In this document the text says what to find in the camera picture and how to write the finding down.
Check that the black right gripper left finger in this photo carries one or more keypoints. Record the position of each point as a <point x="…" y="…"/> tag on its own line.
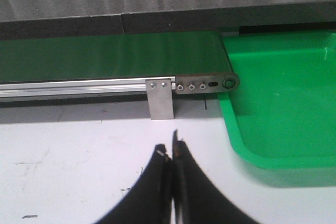
<point x="150" y="198"/>

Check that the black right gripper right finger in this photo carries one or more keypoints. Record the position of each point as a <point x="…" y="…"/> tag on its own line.
<point x="196" y="198"/>

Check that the green plastic bin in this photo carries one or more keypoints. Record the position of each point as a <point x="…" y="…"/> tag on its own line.
<point x="281" y="119"/>

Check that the dark conveyor end plate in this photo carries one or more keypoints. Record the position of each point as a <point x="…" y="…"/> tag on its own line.
<point x="206" y="83"/>

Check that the grey speckled stone counter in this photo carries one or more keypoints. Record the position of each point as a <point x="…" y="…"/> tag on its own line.
<point x="260" y="13"/>

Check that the green conveyor belt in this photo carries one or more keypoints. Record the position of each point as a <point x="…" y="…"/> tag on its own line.
<point x="112" y="56"/>

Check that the steel conveyor support bracket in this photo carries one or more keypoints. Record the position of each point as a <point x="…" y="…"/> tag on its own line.
<point x="159" y="94"/>

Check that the aluminium conveyor side rail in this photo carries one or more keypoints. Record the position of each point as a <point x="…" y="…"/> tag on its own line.
<point x="79" y="87"/>

